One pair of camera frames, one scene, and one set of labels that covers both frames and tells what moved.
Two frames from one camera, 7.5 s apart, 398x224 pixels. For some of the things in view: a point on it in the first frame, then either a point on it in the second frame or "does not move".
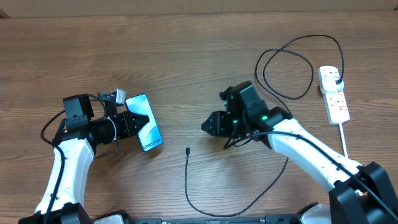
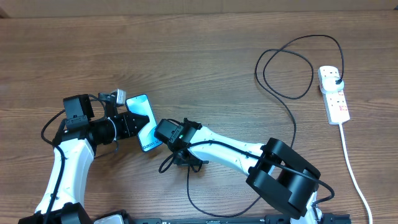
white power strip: (336, 104) does not move
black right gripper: (220, 119) → (183, 162)
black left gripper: (129, 129) does not move
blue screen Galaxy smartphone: (149, 136) does not move
